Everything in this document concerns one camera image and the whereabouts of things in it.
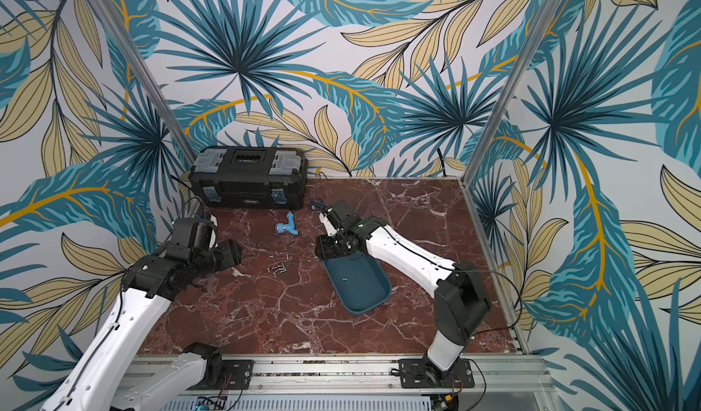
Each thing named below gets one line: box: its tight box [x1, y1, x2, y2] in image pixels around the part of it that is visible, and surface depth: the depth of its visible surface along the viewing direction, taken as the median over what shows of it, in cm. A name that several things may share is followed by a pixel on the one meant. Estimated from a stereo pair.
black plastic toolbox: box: [188, 145, 309, 211], surface depth 100 cm
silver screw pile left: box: [266, 262, 288, 277], surface depth 94 cm
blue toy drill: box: [274, 210, 300, 236], surface depth 103 cm
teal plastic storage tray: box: [322, 252, 392, 317], surface depth 92 cm
